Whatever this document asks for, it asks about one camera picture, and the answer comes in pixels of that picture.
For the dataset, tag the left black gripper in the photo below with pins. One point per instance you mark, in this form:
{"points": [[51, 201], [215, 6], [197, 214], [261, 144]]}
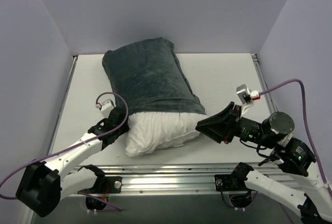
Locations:
{"points": [[119, 121]]}

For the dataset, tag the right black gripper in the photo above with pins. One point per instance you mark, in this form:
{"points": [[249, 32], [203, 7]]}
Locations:
{"points": [[232, 124]]}

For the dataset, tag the white pillow insert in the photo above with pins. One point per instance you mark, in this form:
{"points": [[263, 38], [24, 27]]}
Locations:
{"points": [[159, 130]]}

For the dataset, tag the zebra and grey pillowcase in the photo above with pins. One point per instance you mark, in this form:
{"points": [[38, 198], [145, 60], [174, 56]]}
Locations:
{"points": [[148, 76]]}

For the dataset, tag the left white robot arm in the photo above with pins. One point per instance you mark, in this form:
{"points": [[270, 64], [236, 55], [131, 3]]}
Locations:
{"points": [[45, 183]]}

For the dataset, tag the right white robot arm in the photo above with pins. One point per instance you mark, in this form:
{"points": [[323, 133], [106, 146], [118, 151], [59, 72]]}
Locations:
{"points": [[312, 203]]}

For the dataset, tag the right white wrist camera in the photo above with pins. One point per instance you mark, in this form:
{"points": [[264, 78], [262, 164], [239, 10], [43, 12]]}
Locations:
{"points": [[247, 97]]}

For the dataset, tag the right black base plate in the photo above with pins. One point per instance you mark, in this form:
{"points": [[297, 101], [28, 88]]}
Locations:
{"points": [[225, 182]]}

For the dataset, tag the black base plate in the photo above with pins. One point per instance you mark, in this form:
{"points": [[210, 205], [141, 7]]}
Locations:
{"points": [[225, 182], [114, 183]]}

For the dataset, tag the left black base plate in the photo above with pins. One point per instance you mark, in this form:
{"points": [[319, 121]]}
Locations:
{"points": [[114, 183]]}

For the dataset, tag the left side aluminium rail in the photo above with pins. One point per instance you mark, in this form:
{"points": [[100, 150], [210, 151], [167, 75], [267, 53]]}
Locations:
{"points": [[75, 58]]}

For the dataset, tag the aluminium front rail frame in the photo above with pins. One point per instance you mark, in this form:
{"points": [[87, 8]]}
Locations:
{"points": [[182, 193]]}

